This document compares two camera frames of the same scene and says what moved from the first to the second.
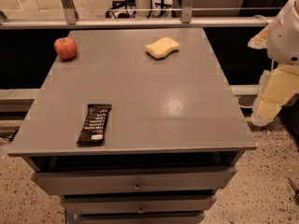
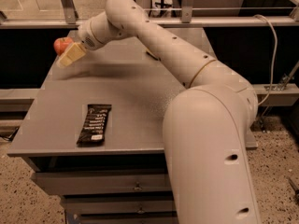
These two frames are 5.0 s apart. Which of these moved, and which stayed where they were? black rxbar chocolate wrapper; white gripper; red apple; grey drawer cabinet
Moved: white gripper
Stayed: grey drawer cabinet; red apple; black rxbar chocolate wrapper
